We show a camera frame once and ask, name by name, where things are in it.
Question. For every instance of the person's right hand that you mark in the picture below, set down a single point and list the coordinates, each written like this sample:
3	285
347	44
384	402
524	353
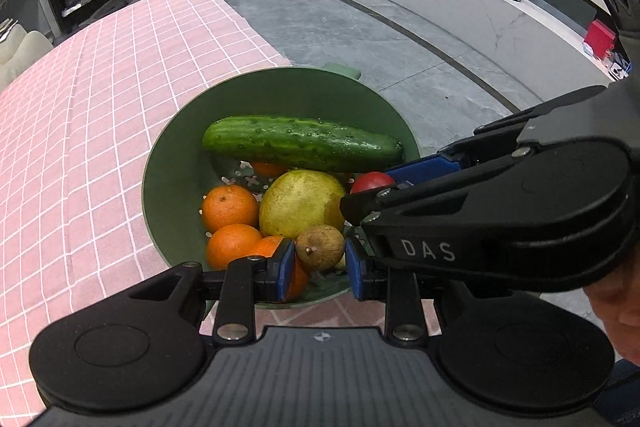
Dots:
620	317

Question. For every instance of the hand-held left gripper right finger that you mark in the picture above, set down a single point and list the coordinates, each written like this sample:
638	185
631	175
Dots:
352	272

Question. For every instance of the green cucumber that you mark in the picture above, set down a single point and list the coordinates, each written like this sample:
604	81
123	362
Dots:
300	142

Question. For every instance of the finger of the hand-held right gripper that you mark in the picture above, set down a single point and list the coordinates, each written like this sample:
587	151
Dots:
425	167
425	203

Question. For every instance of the red box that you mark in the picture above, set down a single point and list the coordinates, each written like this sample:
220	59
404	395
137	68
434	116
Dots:
599	38

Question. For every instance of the yellow-green pear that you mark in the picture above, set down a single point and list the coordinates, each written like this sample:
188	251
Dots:
300	207

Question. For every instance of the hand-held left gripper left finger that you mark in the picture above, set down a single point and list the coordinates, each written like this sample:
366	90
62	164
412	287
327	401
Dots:
286	269

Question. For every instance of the beige sofa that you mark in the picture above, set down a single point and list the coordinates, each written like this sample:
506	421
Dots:
15	52

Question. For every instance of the pink checked tablecloth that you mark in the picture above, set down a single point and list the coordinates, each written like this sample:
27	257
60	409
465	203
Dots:
100	107

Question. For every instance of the small brown fruit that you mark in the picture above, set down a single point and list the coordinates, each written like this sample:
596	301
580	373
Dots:
320	248

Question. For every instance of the orange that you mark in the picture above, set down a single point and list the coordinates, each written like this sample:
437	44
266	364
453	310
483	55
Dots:
232	247
230	208
267	168
300	279

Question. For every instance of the red tomato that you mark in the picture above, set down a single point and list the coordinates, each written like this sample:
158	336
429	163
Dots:
370	182

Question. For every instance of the green colander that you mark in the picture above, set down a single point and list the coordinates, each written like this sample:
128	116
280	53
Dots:
185	157

